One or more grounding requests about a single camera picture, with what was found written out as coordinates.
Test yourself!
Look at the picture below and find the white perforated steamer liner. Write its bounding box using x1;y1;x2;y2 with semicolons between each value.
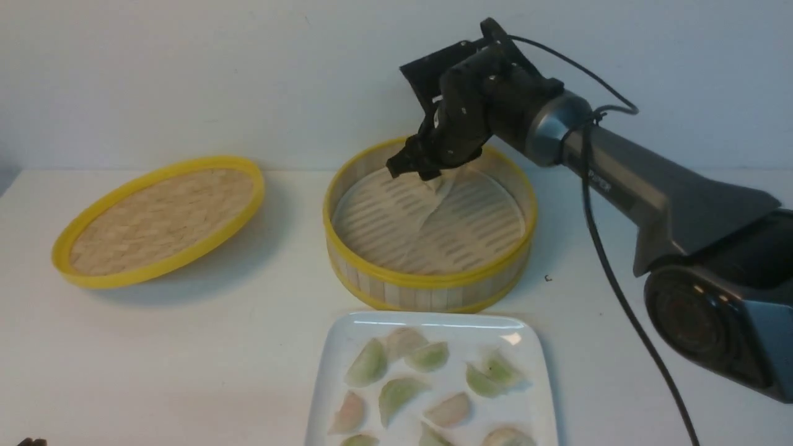
331;165;533;276

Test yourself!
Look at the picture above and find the white square ceramic plate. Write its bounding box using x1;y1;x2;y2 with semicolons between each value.
304;312;559;445

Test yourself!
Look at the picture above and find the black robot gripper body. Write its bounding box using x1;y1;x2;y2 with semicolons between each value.
419;45;564;167

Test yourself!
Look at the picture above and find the pink dumpling top centre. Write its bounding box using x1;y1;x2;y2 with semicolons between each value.
385;326;428;362

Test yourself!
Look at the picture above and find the green dumpling far right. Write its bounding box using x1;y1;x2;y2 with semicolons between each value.
484;351;526;390

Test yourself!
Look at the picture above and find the pink dumpling centre right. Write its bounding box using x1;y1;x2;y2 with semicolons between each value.
424;392;472;429

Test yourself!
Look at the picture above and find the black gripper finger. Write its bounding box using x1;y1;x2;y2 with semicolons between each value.
386;138;462;181

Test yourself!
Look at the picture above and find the black cable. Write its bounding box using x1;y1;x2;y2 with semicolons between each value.
508;35;701;446

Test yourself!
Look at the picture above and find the pink dumpling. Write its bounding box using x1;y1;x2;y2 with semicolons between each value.
385;326;428;362
481;427;536;446
424;392;472;429
326;391;367;435

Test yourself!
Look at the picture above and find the yellow rimmed bamboo steamer lid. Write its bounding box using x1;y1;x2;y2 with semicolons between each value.
51;155;265;290

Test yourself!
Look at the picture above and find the dark object bottom left corner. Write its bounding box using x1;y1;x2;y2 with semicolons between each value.
17;437;48;446

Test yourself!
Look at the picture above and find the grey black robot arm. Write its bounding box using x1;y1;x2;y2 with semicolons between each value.
386;42;791;403

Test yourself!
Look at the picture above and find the pink dumpling left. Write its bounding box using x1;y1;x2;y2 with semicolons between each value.
326;391;367;435

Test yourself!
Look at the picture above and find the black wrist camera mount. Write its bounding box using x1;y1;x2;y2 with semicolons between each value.
400;17;539;114

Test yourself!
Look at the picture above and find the yellow rimmed bamboo steamer basket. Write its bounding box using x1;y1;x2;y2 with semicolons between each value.
323;139;538;313

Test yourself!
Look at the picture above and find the green dumpling bottom left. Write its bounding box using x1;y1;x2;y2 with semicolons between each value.
340;434;380;446

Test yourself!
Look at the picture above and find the green dumpling upper left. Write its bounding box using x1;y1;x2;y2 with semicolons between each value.
344;337;388;388

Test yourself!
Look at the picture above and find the pink dumpling bottom right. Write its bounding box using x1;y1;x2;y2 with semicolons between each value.
481;427;536;446

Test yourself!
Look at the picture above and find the green dumpling top centre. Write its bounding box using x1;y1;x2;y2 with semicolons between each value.
405;341;449;373

